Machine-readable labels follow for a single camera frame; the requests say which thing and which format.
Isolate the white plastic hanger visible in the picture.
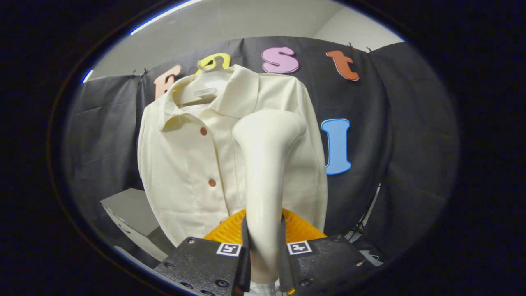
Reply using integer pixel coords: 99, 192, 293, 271
175, 55, 233, 108

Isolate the grey drawer cabinet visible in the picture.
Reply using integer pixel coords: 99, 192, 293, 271
100, 188, 175, 264

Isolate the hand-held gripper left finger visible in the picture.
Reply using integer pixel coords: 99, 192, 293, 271
154, 209, 252, 296

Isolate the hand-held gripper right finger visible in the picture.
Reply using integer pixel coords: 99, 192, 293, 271
279, 209, 385, 296

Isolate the cream button-up shirt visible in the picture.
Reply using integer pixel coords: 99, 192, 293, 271
138, 65, 328, 247

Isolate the black backdrop cloth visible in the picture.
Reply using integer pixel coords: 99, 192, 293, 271
62, 36, 459, 268

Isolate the white garment steamer head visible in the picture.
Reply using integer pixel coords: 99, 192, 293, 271
232, 109, 307, 284

